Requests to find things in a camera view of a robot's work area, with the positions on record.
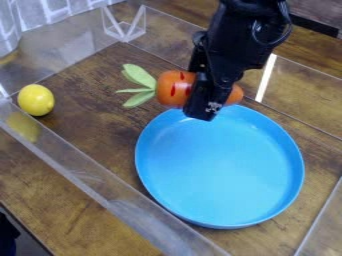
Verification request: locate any orange toy carrot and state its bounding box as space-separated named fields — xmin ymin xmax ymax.
xmin=114 ymin=63 xmax=245 ymax=110

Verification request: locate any clear acrylic barrier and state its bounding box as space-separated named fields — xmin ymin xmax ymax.
xmin=0 ymin=7 xmax=342 ymax=139
xmin=0 ymin=98 xmax=231 ymax=256

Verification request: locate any clear acrylic back barrier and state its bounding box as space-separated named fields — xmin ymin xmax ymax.
xmin=0 ymin=7 xmax=342 ymax=139

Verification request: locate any clear acrylic front barrier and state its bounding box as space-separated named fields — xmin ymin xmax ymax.
xmin=0 ymin=98 xmax=231 ymax=256

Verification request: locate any blue round plastic tray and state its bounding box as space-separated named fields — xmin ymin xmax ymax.
xmin=134 ymin=105 xmax=304 ymax=229

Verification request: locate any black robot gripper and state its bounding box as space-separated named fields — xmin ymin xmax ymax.
xmin=183 ymin=3 xmax=292 ymax=121

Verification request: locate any black cable loop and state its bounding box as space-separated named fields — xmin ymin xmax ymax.
xmin=219 ymin=0 xmax=295 ymax=48

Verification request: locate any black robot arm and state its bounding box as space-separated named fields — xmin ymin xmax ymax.
xmin=183 ymin=0 xmax=292 ymax=121

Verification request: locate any yellow toy lemon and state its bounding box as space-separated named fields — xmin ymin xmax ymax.
xmin=17 ymin=84 xmax=54 ymax=116

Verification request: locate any clear acrylic corner bracket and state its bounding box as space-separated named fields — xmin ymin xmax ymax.
xmin=100 ymin=5 xmax=145 ymax=43

